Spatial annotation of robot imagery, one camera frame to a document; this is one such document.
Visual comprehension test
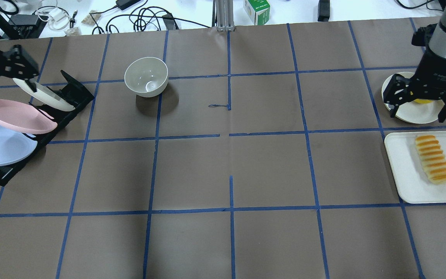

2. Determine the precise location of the cream round plate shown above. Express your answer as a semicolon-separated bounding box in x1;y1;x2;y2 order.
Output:
381;72;446;124

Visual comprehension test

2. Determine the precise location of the green white carton box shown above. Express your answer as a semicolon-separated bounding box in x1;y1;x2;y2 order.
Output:
243;0;271;26

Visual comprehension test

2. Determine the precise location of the black power adapter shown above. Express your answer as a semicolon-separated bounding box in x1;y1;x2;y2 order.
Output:
115;0;141;10

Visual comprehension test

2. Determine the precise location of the yellow lemon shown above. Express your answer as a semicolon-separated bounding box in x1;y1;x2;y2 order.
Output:
414;99;434;104

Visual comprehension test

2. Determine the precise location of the pink plate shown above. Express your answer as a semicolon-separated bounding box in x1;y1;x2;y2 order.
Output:
0;99;57;134

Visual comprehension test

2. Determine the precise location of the striped bread loaf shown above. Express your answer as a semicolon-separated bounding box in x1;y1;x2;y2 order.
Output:
415;134;446;185

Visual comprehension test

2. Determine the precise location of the aluminium frame post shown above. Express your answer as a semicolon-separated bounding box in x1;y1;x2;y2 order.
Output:
212;0;235;32

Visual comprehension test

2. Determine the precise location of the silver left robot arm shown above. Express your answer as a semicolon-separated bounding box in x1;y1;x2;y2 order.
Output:
0;45;39;87

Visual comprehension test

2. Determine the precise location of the black plate rack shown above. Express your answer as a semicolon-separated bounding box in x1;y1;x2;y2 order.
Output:
0;71;94;186

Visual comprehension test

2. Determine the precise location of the cream ceramic bowl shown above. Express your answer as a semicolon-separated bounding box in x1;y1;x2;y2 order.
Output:
124;57;168;98

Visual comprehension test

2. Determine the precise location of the light blue plate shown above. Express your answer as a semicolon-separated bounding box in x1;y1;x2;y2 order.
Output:
0;126;37;166

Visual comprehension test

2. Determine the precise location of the white cable coil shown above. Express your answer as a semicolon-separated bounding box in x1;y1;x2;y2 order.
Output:
35;5;71;31

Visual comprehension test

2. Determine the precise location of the black cable bundle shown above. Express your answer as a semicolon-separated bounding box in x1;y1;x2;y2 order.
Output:
90;6;211;34

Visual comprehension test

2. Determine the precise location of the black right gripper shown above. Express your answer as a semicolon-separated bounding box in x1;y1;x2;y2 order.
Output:
383;58;446;122

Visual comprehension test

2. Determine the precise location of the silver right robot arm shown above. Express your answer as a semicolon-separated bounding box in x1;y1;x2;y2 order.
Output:
383;7;446;122

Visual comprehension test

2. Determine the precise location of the cream plate in rack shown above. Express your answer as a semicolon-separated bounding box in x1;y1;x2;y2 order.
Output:
12;78;75;112

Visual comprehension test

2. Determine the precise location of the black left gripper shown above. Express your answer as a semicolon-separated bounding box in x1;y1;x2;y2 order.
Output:
0;45;39;81

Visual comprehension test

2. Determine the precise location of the cream rectangular tray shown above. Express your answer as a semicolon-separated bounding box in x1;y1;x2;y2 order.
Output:
384;131;446;204

